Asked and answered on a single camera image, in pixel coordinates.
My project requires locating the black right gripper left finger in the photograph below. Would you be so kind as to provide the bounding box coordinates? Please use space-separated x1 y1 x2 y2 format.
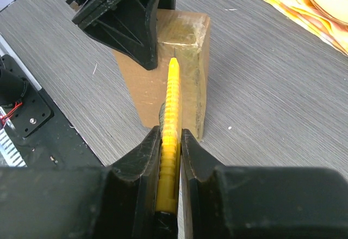
103 126 161 238

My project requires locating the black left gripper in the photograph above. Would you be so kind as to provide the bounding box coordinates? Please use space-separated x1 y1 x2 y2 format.
66 0 176 70

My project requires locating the brown cardboard express box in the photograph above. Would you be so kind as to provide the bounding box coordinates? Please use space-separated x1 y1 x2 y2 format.
113 9 210 140

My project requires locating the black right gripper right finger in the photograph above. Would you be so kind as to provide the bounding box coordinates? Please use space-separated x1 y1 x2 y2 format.
181 129 234 238

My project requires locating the yellow utility knife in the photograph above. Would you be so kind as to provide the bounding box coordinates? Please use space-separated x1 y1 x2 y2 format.
153 57 182 238

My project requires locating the slotted grey cable duct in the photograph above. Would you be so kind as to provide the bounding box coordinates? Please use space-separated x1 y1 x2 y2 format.
0 129 27 167

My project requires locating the orange checkered cloth napkin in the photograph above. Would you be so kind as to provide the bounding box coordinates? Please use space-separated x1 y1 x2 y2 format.
263 0 347 55

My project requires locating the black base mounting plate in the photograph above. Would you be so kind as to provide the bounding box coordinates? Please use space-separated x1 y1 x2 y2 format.
1 37 102 168

